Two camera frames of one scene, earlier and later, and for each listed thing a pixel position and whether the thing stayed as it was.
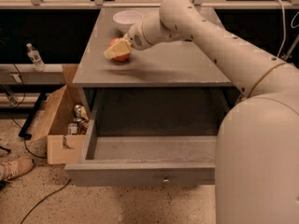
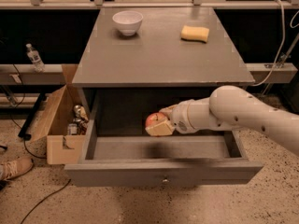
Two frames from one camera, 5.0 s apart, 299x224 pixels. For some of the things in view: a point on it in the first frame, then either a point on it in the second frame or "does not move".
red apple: (119, 59) to (154, 119)
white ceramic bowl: (124, 20) does not move
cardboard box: (63, 148) does not move
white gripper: (135, 37) to (179, 118)
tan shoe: (15, 167) does not move
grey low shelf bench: (27, 74) does not move
